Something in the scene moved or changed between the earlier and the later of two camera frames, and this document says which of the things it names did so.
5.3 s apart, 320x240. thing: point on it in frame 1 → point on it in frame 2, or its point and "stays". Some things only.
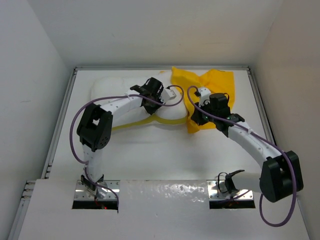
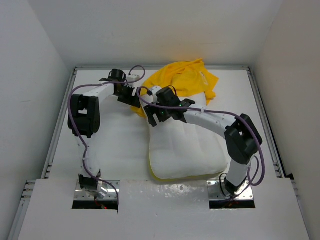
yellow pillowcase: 217,81 → 183,76
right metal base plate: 216,191 stays
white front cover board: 152,210 stays
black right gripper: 196,116 → 151,110
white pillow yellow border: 173,110 → 180,150
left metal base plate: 82,192 stays
